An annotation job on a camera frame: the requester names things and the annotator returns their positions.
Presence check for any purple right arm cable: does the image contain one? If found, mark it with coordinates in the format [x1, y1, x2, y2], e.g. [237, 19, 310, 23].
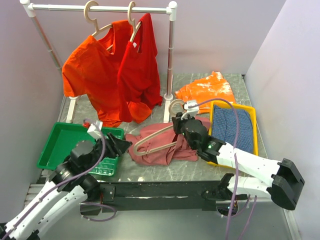
[188, 98, 258, 240]

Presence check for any green plastic tray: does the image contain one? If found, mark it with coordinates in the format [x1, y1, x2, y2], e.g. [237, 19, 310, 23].
[37, 122, 125, 177]

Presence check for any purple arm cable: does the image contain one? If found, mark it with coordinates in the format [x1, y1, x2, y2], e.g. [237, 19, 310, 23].
[0, 118, 118, 240]
[188, 98, 258, 240]

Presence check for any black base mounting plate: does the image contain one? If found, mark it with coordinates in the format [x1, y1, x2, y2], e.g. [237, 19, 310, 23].
[88, 180, 233, 211]

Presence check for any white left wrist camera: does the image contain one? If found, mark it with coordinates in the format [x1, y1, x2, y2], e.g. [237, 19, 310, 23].
[83, 120, 103, 140]

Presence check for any orange t shirt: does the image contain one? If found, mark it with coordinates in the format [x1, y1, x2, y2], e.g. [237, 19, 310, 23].
[62, 20, 152, 127]

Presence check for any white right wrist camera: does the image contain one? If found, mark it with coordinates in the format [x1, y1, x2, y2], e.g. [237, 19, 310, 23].
[181, 100, 199, 120]

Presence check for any dusty pink t shirt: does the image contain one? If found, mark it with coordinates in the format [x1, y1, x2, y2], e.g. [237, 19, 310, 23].
[125, 122, 198, 166]

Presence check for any beige hanger with orange shirt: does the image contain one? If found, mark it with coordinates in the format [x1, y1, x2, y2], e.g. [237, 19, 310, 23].
[83, 0, 114, 38]

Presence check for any aluminium frame rail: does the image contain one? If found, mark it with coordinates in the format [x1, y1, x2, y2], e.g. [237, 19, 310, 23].
[13, 174, 101, 240]

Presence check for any white clothes rack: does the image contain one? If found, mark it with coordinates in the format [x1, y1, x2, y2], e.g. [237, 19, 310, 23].
[20, 0, 178, 123]

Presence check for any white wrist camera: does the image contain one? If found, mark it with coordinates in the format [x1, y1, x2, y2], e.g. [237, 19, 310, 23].
[181, 100, 199, 120]
[83, 120, 103, 140]

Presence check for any orange white patterned shirt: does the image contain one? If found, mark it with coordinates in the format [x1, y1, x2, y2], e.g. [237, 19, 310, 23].
[175, 71, 236, 104]

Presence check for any red t shirt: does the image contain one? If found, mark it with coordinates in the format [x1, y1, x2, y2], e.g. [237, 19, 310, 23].
[117, 13, 163, 124]

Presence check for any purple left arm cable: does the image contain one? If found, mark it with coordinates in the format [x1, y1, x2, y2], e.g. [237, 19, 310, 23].
[0, 118, 118, 240]

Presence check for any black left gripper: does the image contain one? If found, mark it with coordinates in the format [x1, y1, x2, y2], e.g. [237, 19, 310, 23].
[81, 131, 132, 173]

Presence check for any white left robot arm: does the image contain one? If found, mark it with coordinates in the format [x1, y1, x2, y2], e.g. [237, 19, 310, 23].
[0, 133, 132, 240]

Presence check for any beige hanger with red shirt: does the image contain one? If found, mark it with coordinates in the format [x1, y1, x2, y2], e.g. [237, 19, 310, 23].
[127, 1, 141, 43]

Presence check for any yellow plastic tray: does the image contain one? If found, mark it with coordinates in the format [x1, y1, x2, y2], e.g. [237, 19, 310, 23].
[209, 100, 259, 156]

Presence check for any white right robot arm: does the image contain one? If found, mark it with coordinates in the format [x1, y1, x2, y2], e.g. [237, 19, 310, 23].
[172, 112, 305, 211]

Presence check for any blue checked shirt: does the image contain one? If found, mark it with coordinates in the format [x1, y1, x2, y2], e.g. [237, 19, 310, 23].
[211, 104, 254, 153]

